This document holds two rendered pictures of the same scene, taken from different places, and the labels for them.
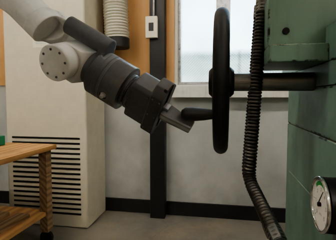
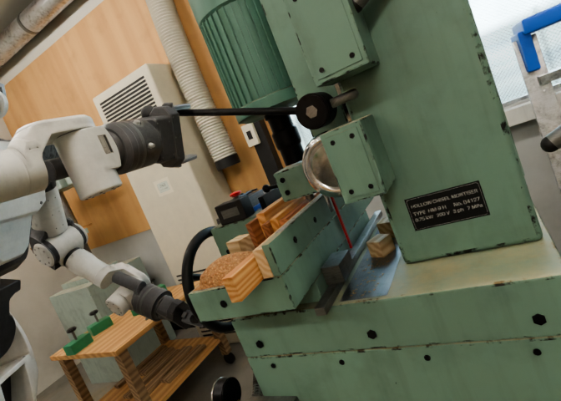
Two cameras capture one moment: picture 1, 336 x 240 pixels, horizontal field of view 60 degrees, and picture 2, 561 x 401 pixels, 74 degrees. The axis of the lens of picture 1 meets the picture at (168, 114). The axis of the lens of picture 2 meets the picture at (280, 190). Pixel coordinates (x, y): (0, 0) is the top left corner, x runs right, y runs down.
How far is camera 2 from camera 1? 0.78 m
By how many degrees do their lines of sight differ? 19
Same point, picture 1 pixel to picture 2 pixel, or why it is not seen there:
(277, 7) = (217, 236)
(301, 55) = not seen: hidden behind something
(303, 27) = not seen: hidden behind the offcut
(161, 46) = (266, 149)
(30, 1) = (91, 271)
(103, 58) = (138, 296)
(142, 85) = (161, 310)
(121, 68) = (149, 301)
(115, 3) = (209, 129)
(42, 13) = (99, 276)
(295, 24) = not seen: hidden behind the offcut
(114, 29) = (217, 154)
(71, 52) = (119, 300)
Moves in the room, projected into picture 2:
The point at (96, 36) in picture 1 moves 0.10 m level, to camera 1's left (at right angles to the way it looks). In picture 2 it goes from (129, 285) to (103, 293)
